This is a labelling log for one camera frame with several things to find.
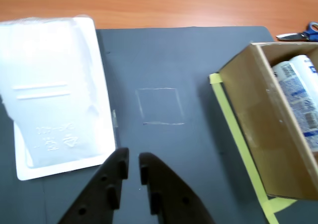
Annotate white Lotte drink can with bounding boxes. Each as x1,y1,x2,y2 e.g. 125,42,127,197
270,55,318,152

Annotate dark grey table mat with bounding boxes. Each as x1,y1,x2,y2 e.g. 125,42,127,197
0,26,279,224

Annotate yellow masking tape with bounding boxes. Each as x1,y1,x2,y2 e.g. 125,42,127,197
209,73,298,224

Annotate white plastic blister package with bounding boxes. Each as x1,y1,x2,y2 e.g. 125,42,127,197
0,15,117,181

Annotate blue handled scissors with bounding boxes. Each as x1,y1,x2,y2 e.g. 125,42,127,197
275,21,318,42

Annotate brown cardboard box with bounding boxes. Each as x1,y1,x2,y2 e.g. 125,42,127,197
218,42,318,201

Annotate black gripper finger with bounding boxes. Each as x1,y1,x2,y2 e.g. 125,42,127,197
138,152,216,224
57,147,130,224

